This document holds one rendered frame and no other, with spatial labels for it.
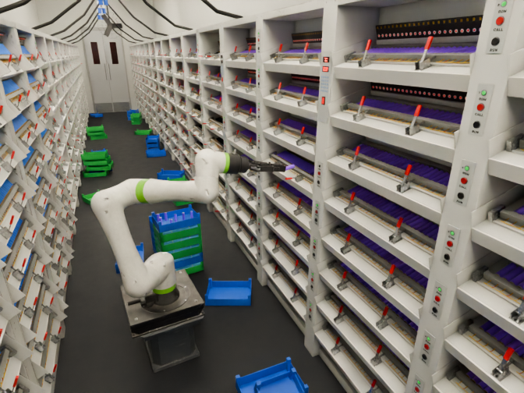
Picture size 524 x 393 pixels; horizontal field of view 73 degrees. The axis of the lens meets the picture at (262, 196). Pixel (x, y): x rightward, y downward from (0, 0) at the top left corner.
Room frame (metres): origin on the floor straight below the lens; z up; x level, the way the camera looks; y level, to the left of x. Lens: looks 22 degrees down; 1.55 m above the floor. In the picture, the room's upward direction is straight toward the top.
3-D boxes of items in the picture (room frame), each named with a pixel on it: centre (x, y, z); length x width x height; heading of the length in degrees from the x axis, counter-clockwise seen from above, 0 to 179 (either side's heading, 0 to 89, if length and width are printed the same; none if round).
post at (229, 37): (2.86, 0.20, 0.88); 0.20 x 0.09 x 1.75; 113
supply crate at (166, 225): (2.36, 0.63, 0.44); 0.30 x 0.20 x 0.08; 120
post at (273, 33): (2.22, -0.08, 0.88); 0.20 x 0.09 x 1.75; 113
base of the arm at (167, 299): (1.53, 0.56, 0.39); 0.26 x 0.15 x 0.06; 116
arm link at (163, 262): (1.54, 0.52, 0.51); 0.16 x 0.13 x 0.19; 155
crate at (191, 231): (2.36, 0.63, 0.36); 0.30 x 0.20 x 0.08; 120
